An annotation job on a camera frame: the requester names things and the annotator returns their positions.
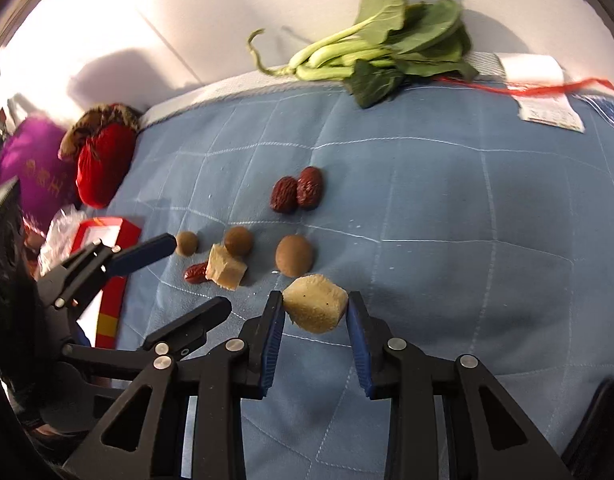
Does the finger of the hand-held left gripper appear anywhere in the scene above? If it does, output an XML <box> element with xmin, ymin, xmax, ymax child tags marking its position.
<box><xmin>62</xmin><ymin>296</ymin><xmax>233</xmax><ymax>368</ymax></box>
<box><xmin>37</xmin><ymin>232</ymin><xmax>178</xmax><ymax>311</ymax></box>

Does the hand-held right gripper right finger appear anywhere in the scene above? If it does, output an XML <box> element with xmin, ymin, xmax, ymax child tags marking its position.
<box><xmin>346</xmin><ymin>290</ymin><xmax>574</xmax><ymax>480</ymax></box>

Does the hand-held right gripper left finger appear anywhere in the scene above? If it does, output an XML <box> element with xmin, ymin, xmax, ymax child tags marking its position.
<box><xmin>62</xmin><ymin>290</ymin><xmax>286</xmax><ymax>480</ymax></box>

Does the small brown longan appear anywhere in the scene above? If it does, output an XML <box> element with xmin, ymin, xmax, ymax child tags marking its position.
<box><xmin>174</xmin><ymin>231</ymin><xmax>199</xmax><ymax>256</ymax></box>

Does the red shallow box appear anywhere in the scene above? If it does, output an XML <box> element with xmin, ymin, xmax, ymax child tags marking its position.
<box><xmin>70</xmin><ymin>216</ymin><xmax>143</xmax><ymax>350</ymax></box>

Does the large pale yellow fruit chunk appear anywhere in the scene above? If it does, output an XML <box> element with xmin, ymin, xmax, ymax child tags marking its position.
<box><xmin>282</xmin><ymin>274</ymin><xmax>349</xmax><ymax>334</ymax></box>

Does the small pale yellow fruit chunk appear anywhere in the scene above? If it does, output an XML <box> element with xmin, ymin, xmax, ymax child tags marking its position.
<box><xmin>205</xmin><ymin>243</ymin><xmax>248</xmax><ymax>291</ymax></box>

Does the clear plastic bag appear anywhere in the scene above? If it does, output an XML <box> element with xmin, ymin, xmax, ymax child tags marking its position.
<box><xmin>37</xmin><ymin>208</ymin><xmax>88</xmax><ymax>276</ymax></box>

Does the medium brown longan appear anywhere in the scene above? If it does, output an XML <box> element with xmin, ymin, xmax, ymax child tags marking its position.
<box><xmin>223</xmin><ymin>226</ymin><xmax>254</xmax><ymax>257</ymax></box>

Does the large brown longan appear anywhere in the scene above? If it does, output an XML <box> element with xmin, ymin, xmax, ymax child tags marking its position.
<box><xmin>275</xmin><ymin>235</ymin><xmax>315</xmax><ymax>277</ymax></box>

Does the red velvet pouch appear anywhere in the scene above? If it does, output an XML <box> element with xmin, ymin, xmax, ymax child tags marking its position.
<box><xmin>76</xmin><ymin>122</ymin><xmax>135</xmax><ymax>209</ymax></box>

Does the blue quilted blanket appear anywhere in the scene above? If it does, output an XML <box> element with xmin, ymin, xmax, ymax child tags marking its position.
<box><xmin>94</xmin><ymin>77</ymin><xmax>614</xmax><ymax>480</ymax></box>

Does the purple tote bag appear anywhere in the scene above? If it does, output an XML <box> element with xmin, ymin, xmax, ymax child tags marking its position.
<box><xmin>0</xmin><ymin>114</ymin><xmax>80</xmax><ymax>216</ymax></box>

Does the brown floral cloth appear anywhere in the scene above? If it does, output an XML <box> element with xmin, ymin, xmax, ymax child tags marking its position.
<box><xmin>60</xmin><ymin>103</ymin><xmax>140</xmax><ymax>161</ymax></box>

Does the white label tag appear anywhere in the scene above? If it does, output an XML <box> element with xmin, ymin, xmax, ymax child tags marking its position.
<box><xmin>497</xmin><ymin>54</ymin><xmax>585</xmax><ymax>133</ymax></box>

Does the red mesh net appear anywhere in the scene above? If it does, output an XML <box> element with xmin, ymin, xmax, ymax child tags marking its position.
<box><xmin>434</xmin><ymin>76</ymin><xmax>612</xmax><ymax>98</ymax></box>

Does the bok choy bunch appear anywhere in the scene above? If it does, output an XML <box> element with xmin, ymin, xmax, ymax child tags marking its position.
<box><xmin>247</xmin><ymin>0</ymin><xmax>480</xmax><ymax>109</ymax></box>

